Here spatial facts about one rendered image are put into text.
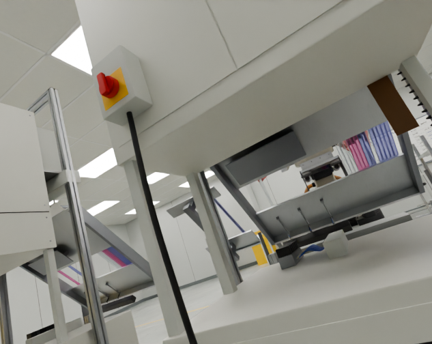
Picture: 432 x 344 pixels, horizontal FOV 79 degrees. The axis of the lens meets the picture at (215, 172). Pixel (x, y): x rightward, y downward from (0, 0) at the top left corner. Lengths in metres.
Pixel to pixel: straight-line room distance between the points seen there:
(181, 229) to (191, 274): 1.54
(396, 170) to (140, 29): 1.09
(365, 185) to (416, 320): 0.90
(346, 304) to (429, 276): 0.11
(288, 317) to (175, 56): 0.54
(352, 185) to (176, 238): 8.84
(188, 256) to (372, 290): 9.27
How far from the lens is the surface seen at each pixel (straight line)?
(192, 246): 9.51
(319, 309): 0.47
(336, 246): 0.80
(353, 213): 1.37
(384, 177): 1.32
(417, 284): 0.46
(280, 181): 8.22
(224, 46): 0.57
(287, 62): 0.52
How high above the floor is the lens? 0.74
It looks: 16 degrees up
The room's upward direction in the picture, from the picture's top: 20 degrees counter-clockwise
